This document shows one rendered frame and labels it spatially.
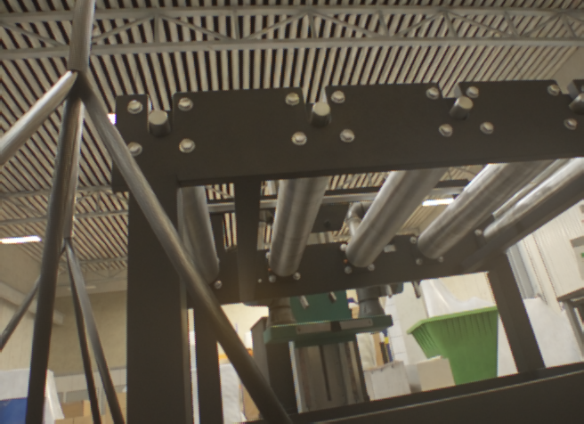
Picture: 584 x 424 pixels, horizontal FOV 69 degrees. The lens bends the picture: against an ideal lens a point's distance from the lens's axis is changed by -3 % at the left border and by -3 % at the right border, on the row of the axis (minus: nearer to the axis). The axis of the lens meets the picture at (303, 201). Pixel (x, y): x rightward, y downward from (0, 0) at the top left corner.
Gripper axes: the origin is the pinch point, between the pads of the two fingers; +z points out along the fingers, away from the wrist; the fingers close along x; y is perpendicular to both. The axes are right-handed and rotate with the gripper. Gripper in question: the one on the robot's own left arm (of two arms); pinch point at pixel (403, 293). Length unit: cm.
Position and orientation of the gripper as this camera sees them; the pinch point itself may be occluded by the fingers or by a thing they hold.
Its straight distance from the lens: 201.8
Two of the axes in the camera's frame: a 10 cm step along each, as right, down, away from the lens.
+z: 0.9, 6.4, -7.6
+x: 9.8, 0.6, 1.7
